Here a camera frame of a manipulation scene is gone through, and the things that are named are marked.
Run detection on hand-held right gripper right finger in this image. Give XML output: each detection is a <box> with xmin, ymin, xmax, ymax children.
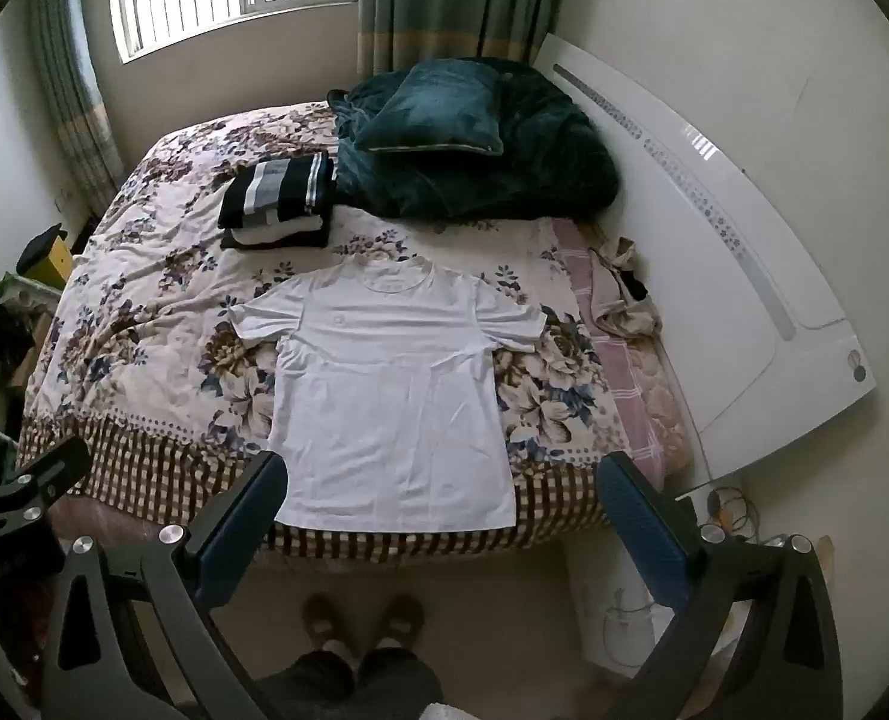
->
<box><xmin>596</xmin><ymin>451</ymin><xmax>845</xmax><ymax>720</ymax></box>

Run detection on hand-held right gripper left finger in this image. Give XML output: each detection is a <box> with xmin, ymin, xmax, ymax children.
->
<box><xmin>40</xmin><ymin>450</ymin><xmax>290</xmax><ymax>720</ymax></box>

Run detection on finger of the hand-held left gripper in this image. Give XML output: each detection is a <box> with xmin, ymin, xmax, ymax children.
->
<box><xmin>0</xmin><ymin>435</ymin><xmax>92</xmax><ymax>542</ymax></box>

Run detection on white T-shirt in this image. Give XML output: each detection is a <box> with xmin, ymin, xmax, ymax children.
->
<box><xmin>230</xmin><ymin>255</ymin><xmax>546</xmax><ymax>530</ymax></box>

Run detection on crumpled beige clothes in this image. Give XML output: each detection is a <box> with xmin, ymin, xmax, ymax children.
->
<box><xmin>590</xmin><ymin>236</ymin><xmax>663</xmax><ymax>336</ymax></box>

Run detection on stack of folded dark clothes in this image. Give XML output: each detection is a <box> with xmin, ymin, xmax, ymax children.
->
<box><xmin>218</xmin><ymin>151</ymin><xmax>338</xmax><ymax>231</ymax></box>

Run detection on white floor appliance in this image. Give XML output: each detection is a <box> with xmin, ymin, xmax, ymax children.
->
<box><xmin>585</xmin><ymin>585</ymin><xmax>680</xmax><ymax>677</ymax></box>

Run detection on brown slipper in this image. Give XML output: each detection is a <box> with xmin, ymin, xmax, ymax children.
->
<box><xmin>373</xmin><ymin>594</ymin><xmax>426</xmax><ymax>652</ymax></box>
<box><xmin>302</xmin><ymin>592</ymin><xmax>350</xmax><ymax>655</ymax></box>

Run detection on pink checked sheet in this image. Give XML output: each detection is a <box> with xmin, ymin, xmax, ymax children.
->
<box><xmin>549</xmin><ymin>217</ymin><xmax>690</xmax><ymax>482</ymax></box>

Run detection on dark green cloth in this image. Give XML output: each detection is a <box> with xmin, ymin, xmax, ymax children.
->
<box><xmin>0</xmin><ymin>279</ymin><xmax>39</xmax><ymax>392</ymax></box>

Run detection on floral bedspread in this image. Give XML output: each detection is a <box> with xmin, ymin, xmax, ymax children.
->
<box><xmin>16</xmin><ymin>101</ymin><xmax>689</xmax><ymax>563</ymax></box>

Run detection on black cloth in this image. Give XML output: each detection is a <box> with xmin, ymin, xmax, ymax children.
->
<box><xmin>16</xmin><ymin>223</ymin><xmax>65</xmax><ymax>272</ymax></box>

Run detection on white bed headboard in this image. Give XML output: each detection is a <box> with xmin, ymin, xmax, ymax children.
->
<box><xmin>530</xmin><ymin>34</ymin><xmax>878</xmax><ymax>482</ymax></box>

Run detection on white folded garment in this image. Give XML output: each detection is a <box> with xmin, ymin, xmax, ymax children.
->
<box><xmin>233</xmin><ymin>217</ymin><xmax>327</xmax><ymax>245</ymax></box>

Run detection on teal plush blanket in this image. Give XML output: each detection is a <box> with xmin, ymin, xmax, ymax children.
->
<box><xmin>328</xmin><ymin>60</ymin><xmax>623</xmax><ymax>221</ymax></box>

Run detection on teal plush pillow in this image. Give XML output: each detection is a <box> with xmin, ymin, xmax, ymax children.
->
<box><xmin>355</xmin><ymin>60</ymin><xmax>507</xmax><ymax>158</ymax></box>

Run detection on tangled floor cables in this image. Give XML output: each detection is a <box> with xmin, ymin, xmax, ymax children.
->
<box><xmin>705</xmin><ymin>486</ymin><xmax>762</xmax><ymax>542</ymax></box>

